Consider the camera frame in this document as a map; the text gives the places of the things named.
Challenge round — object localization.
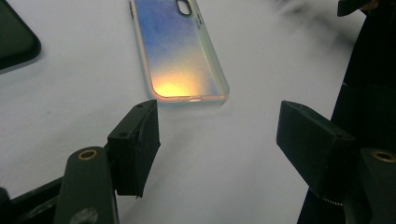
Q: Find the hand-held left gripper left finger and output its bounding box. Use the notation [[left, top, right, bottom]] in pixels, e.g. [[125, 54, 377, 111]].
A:
[[106, 99, 162, 199]]

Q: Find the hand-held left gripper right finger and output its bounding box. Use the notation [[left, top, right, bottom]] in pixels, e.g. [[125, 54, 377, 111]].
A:
[[276, 100, 362, 200]]

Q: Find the iridescent phone case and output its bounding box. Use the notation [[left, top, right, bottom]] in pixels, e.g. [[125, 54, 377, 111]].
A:
[[129, 0, 231, 105]]

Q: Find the black phone case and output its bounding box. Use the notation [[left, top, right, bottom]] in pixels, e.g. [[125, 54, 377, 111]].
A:
[[0, 0, 42, 71]]

